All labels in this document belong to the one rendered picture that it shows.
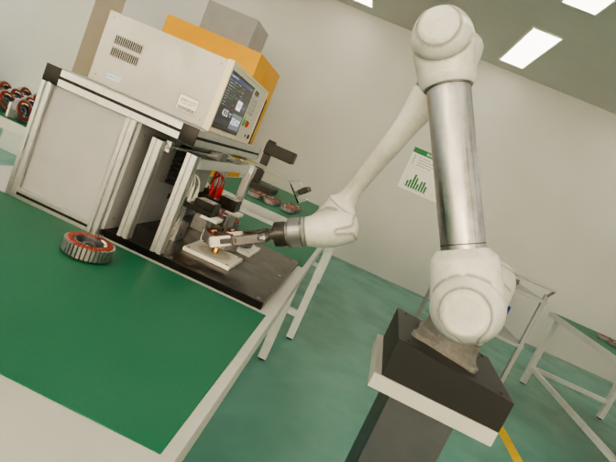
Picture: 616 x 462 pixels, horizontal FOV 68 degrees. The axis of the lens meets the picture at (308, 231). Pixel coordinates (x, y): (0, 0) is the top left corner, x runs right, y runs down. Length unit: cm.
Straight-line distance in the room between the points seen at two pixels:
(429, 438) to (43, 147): 127
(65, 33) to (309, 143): 328
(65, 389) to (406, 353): 75
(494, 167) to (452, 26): 585
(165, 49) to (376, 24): 574
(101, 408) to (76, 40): 482
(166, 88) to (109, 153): 25
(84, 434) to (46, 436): 4
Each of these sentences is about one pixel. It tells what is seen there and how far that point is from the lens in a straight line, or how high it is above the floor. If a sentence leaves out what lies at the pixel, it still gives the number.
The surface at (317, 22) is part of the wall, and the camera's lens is 707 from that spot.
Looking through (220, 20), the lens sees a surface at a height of 214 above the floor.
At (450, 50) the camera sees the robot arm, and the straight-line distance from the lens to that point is 110.
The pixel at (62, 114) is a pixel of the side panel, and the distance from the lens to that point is 140.
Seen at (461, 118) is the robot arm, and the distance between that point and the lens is 110.
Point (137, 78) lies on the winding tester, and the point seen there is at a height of 117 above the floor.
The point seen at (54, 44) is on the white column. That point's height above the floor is 118.
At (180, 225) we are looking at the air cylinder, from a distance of 143.
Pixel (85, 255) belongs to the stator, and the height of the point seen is 77.
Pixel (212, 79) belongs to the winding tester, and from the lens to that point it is 136.
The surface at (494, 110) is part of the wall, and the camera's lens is 695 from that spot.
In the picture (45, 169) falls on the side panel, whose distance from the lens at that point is 142.
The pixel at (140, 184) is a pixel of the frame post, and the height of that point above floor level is 92.
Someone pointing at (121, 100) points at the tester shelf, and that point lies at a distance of 130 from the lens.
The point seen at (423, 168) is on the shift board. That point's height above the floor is 167.
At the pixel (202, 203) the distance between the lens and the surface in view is 140.
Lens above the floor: 116
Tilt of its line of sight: 8 degrees down
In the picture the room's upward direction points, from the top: 24 degrees clockwise
